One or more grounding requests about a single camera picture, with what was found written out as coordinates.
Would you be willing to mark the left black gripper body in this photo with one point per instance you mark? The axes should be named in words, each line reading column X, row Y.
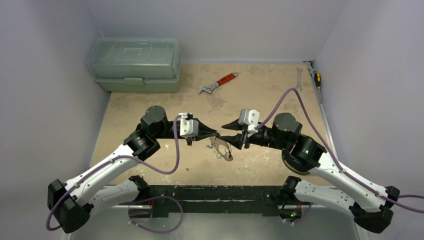
column 170, row 129

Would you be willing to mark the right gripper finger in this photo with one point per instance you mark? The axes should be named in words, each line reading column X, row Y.
column 234, row 125
column 236, row 141

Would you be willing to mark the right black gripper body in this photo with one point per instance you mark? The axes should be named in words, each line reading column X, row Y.
column 245, row 137

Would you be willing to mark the large perforated metal keyring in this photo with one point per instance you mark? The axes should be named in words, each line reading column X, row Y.
column 220, row 149

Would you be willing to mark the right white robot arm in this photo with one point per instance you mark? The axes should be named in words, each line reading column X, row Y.
column 369, row 204

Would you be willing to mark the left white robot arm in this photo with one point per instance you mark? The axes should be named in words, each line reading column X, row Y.
column 71, row 203

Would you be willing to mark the silver open end wrench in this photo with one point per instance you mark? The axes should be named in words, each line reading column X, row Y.
column 299, row 79

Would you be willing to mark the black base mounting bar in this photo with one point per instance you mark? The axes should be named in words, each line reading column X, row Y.
column 266, row 200

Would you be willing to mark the yellow black screwdriver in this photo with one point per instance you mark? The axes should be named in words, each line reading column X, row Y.
column 317, row 81

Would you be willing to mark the green plastic toolbox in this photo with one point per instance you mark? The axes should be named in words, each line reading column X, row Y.
column 136, row 65

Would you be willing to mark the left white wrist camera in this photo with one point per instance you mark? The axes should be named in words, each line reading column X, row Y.
column 188, row 125

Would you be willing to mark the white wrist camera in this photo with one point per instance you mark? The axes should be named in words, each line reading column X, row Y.
column 249, row 118
column 188, row 125

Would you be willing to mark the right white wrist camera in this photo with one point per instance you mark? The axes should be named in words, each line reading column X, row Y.
column 249, row 118

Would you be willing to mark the red handled adjustable wrench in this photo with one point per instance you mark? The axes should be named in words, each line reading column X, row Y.
column 209, row 89

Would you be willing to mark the aluminium frame rail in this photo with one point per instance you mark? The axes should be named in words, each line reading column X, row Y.
column 326, row 126

